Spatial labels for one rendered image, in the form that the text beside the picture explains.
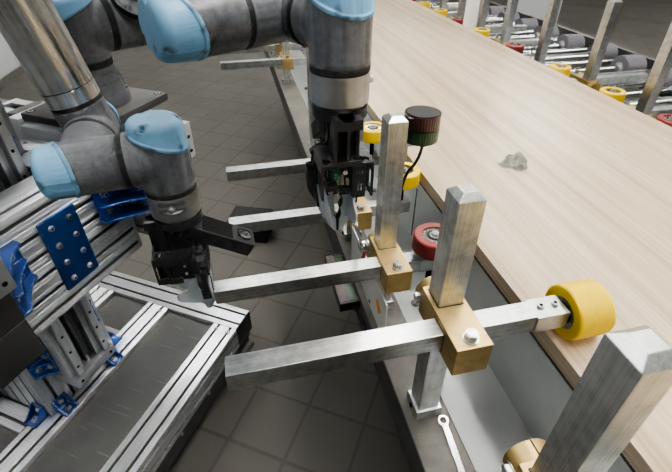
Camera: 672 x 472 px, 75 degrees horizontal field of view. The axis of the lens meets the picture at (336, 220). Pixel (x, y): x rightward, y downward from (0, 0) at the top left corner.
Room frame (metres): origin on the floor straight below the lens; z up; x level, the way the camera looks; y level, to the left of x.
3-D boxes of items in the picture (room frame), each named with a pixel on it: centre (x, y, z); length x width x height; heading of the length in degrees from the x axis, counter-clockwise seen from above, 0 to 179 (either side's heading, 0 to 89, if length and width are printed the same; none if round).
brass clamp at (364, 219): (0.90, -0.05, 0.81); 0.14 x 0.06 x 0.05; 13
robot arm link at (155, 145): (0.56, 0.25, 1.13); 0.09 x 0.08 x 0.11; 110
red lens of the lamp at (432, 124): (0.69, -0.14, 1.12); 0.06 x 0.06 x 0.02
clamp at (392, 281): (0.66, -0.10, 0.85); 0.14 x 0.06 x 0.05; 13
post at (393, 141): (0.68, -0.10, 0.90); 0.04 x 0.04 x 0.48; 13
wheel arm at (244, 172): (1.11, 0.09, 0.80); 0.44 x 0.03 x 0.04; 103
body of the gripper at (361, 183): (0.54, -0.01, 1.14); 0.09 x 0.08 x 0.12; 12
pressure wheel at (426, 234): (0.66, -0.19, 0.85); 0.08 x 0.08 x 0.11
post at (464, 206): (0.43, -0.15, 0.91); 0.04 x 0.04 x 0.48; 13
